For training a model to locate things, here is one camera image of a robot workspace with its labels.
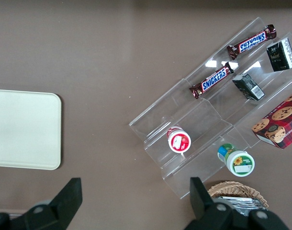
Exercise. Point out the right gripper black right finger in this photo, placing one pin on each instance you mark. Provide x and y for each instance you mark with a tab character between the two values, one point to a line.
203	210

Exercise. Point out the green sunflower yogurt cup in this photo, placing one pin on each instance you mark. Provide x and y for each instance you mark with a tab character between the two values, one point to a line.
238	163

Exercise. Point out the aluminium foil containers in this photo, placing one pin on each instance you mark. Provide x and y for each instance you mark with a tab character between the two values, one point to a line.
244	203

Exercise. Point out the cream plastic serving tray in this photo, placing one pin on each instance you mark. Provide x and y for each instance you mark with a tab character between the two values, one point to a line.
24	129

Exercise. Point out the dark green drink carton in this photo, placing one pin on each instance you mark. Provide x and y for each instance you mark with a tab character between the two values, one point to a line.
281	56
249	87

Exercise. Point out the Snickers chocolate bar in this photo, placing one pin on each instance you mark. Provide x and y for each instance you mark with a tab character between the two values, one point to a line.
252	42
211	80

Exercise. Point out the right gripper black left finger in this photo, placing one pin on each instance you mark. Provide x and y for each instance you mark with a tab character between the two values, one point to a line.
62	206

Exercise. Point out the clear acrylic stepped stand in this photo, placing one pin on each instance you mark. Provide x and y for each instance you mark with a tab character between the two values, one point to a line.
203	124

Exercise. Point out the red lid yogurt cup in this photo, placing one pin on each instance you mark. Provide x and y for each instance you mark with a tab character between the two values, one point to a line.
179	142

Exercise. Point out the red tartan cookie box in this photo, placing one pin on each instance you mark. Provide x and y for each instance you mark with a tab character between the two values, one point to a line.
277	124

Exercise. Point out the light wicker basket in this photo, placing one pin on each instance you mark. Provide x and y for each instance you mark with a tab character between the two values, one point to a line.
232	189

